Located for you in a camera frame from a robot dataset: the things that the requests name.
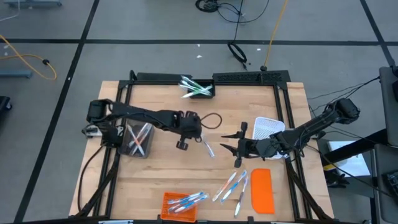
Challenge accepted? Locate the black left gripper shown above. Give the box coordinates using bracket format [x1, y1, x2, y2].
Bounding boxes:
[174, 111, 203, 151]

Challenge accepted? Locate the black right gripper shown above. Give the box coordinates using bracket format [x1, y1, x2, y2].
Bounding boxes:
[220, 122, 282, 168]

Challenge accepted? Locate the grey toothbrush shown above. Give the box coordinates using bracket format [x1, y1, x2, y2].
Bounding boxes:
[234, 177, 249, 218]
[200, 135, 216, 159]

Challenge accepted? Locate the green toothbrush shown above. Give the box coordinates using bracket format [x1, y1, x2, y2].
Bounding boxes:
[183, 78, 213, 93]
[178, 82, 214, 96]
[181, 75, 206, 91]
[180, 86, 213, 99]

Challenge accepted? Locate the blue toothbrush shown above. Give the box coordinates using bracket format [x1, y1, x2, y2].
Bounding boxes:
[173, 195, 209, 214]
[168, 197, 205, 214]
[167, 192, 205, 208]
[220, 169, 248, 203]

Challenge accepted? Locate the black plastic basket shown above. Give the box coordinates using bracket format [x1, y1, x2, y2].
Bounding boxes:
[187, 79, 216, 100]

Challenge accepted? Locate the white plastic basket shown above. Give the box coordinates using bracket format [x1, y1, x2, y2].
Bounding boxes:
[251, 116, 287, 160]

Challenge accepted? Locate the black flat box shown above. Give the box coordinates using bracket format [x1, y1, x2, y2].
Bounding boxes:
[136, 72, 184, 82]

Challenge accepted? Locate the orange flat lid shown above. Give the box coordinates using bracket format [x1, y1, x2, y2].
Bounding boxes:
[250, 168, 275, 215]

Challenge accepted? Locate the smoky clear plastic bin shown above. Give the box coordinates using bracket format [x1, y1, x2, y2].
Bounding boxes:
[119, 119, 155, 159]

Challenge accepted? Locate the black vented electronics box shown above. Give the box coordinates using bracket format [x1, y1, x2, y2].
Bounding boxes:
[213, 70, 292, 84]

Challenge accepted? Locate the orange plastic basket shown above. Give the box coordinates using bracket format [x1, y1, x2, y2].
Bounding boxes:
[160, 192, 199, 223]

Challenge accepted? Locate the white paper sheet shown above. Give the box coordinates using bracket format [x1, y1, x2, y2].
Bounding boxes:
[326, 139, 373, 178]

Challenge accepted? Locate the white strip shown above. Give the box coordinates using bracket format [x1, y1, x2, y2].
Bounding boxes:
[98, 219, 134, 224]

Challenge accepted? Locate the black stand beam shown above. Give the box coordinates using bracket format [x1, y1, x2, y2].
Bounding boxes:
[320, 129, 389, 166]

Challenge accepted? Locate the grey cart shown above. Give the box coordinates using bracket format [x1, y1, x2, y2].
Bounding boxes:
[378, 65, 398, 147]

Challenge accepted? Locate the black keyboard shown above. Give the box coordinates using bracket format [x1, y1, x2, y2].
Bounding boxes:
[381, 169, 398, 200]

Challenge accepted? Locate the blue grey base bar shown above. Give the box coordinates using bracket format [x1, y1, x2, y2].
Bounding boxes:
[0, 70, 34, 79]

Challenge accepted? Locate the blue grey cart base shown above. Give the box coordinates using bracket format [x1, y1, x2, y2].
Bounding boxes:
[2, 0, 63, 9]

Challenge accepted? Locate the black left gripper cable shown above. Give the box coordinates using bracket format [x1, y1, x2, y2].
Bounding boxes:
[200, 112, 223, 130]

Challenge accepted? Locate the black hanging cable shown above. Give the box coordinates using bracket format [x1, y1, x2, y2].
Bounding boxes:
[226, 0, 249, 71]

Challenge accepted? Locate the yellow hanging cable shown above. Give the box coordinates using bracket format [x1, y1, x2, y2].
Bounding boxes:
[262, 0, 289, 72]

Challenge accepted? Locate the black floor cable coil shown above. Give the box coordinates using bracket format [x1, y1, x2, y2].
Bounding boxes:
[195, 0, 271, 24]

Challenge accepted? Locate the black arm base cable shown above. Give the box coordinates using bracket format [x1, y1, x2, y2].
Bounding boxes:
[76, 144, 106, 216]

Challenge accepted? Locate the yellow floor cable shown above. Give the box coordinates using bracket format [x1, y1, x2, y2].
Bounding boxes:
[0, 34, 58, 81]

